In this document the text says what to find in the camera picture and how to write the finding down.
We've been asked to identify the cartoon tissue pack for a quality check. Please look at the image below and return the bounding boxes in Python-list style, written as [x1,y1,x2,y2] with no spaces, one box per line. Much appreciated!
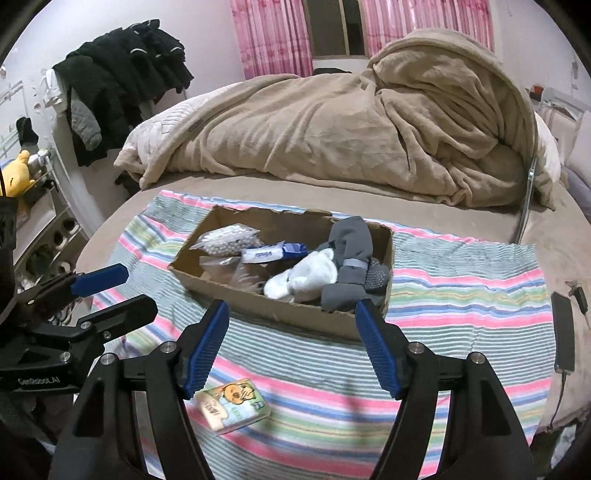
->
[193,378,271,435]

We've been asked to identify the clear plastic bag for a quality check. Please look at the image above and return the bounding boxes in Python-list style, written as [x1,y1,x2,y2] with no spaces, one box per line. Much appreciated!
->
[199,256,270,293]

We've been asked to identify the grey sock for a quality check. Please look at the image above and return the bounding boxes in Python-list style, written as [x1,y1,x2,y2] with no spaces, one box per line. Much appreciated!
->
[317,216,391,312]

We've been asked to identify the white shoe shelf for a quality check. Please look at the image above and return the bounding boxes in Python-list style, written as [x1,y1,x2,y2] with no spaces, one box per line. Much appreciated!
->
[11,150,87,290]

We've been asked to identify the yellow plush toy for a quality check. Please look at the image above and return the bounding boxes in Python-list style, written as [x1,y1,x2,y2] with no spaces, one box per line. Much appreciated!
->
[1,149,35,198]

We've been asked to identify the black smartphone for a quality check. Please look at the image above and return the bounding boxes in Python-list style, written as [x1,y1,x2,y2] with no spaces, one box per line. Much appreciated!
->
[551,292,575,375]

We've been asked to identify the striped colourful cloth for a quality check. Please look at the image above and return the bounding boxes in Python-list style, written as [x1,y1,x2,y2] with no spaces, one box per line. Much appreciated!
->
[79,189,556,479]

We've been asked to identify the bag of white balls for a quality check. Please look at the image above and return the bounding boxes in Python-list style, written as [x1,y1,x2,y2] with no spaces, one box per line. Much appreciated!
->
[189,223,263,257]

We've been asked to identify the white patterned quilt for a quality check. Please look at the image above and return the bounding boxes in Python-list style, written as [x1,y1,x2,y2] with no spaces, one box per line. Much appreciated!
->
[114,82,239,190]

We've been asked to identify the black hanging clothes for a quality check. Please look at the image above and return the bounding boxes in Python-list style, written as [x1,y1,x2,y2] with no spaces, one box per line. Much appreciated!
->
[53,19,193,167]

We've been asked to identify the blue Vinda tissue pack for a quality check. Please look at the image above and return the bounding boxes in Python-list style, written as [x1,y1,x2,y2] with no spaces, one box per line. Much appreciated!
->
[242,242,308,264]

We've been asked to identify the brown cardboard box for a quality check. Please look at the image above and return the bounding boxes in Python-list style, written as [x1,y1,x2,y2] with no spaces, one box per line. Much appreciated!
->
[169,206,393,340]

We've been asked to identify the white sock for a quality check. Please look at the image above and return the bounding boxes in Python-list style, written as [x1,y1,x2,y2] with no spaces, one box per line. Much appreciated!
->
[263,248,338,303]

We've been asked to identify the grey floral pillow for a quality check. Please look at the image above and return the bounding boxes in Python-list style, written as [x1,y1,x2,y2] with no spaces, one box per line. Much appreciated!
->
[535,108,590,221]

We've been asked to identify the pink curtain left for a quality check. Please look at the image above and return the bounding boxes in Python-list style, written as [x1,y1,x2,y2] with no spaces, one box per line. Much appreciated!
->
[229,0,314,79]

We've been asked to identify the pink curtain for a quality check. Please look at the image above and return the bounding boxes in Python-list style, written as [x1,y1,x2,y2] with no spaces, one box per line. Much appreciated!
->
[359,0,495,56]
[229,0,314,79]

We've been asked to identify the beige plush blanket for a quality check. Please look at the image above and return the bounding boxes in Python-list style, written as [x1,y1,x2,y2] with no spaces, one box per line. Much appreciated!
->
[139,29,555,208]

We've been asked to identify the dark window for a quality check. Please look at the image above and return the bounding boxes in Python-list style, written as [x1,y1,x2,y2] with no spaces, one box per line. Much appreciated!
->
[304,0,367,59]

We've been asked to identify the pink curtain right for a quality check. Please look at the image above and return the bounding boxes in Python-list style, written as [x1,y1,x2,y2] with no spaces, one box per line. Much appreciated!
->
[359,0,495,56]

